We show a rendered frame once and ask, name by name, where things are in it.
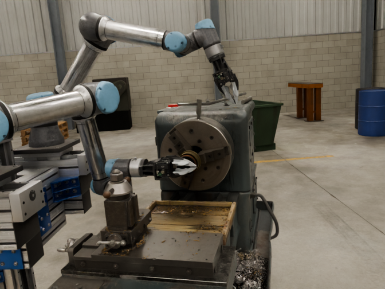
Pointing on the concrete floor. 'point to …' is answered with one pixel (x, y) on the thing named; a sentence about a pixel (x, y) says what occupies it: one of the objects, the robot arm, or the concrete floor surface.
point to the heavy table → (307, 103)
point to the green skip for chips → (265, 124)
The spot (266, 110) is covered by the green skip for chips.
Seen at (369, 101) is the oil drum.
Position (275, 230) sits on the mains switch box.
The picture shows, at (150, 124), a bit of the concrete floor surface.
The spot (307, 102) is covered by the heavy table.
